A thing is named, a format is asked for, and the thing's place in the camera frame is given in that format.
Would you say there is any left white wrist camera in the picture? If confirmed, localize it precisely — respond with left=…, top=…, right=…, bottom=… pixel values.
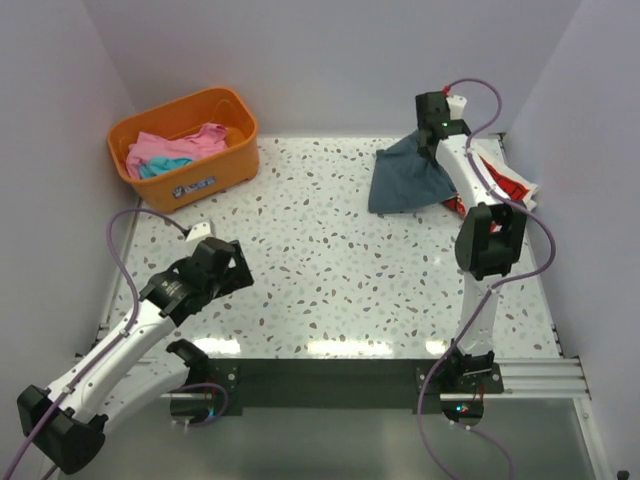
left=185, top=220, right=215, bottom=244

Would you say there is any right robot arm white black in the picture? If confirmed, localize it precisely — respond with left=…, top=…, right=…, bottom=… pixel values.
left=415, top=90, right=526, bottom=393

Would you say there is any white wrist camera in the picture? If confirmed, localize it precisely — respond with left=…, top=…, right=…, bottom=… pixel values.
left=185, top=220, right=215, bottom=244
left=443, top=86, right=467, bottom=120

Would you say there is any turquoise t shirt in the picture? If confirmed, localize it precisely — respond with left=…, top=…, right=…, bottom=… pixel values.
left=138, top=157, right=193, bottom=179

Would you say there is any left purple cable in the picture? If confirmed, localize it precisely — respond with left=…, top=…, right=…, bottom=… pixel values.
left=9, top=208, right=231, bottom=476

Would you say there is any slate blue t shirt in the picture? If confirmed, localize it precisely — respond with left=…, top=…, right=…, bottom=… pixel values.
left=368, top=131, right=456, bottom=215

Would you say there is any aluminium frame rail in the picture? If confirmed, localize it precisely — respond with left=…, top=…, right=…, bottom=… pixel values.
left=67, top=352, right=594, bottom=399

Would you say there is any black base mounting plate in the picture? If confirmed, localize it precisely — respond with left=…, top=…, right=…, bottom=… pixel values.
left=149, top=357, right=501, bottom=417

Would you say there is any red white folded t shirt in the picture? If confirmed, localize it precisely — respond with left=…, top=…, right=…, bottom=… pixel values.
left=436, top=135, right=539, bottom=217

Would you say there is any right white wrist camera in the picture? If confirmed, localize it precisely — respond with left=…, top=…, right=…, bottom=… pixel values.
left=443, top=86, right=467, bottom=120

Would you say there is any pink t shirt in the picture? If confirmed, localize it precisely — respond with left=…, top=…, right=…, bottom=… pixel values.
left=125, top=123, right=228, bottom=180

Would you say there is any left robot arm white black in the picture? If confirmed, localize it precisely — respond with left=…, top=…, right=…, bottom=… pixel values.
left=17, top=237, right=254, bottom=474

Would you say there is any orange plastic basket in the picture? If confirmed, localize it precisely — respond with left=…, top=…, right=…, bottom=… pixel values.
left=107, top=87, right=259, bottom=213

